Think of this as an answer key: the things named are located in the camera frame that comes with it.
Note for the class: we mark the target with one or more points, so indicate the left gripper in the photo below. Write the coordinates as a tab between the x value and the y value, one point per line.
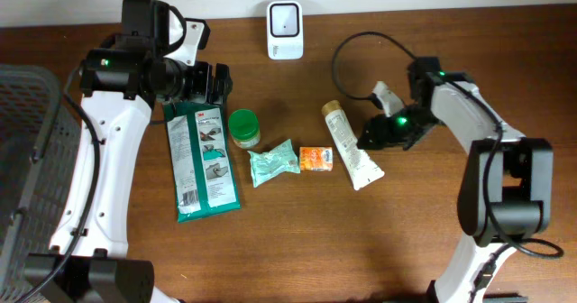
205	91

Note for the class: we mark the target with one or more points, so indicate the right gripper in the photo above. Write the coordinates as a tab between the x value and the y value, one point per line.
377	134

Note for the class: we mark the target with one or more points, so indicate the green lid jar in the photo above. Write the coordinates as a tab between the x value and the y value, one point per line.
244	128

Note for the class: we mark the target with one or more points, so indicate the white cream tube gold cap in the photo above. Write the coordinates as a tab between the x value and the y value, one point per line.
361	168

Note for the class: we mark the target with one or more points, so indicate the teal wipes pouch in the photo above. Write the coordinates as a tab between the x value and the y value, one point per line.
268	165

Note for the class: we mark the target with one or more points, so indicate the orange tissue pack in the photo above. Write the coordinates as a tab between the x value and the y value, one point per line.
316	158

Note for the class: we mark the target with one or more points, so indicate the green white 3M packet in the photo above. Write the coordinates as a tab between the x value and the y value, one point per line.
202	170

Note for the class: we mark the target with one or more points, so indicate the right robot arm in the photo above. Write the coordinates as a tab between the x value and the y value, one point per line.
505	195

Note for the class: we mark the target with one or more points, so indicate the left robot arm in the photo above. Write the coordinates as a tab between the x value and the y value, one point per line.
152	60

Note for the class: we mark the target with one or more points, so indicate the white barcode scanner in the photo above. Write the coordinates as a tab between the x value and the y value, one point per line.
285	30

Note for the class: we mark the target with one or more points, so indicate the grey plastic mesh basket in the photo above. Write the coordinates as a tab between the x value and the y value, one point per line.
39	144

